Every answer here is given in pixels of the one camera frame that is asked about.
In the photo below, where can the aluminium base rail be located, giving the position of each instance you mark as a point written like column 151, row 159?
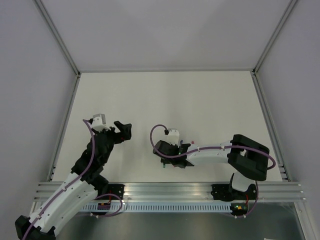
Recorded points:
column 201, row 192

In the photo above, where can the right aluminium frame post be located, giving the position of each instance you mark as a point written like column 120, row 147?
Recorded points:
column 275, row 34

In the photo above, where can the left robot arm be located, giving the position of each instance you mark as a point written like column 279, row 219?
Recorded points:
column 83, row 185

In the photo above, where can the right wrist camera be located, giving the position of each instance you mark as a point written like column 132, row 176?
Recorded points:
column 173, row 137

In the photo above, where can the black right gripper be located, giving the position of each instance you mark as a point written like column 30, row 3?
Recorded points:
column 165, row 161

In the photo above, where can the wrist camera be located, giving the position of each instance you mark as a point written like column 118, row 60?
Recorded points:
column 99, row 123
column 173, row 137

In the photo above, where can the aluminium frame post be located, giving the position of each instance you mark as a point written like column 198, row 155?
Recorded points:
column 56, row 35
column 275, row 34

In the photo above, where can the left aluminium frame post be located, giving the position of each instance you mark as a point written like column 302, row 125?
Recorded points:
column 56, row 35

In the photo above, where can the white slotted cable duct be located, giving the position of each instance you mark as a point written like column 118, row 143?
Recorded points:
column 160, row 207

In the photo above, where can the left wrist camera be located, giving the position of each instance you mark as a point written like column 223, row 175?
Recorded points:
column 99, row 123

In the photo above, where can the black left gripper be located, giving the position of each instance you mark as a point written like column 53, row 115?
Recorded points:
column 125, row 134

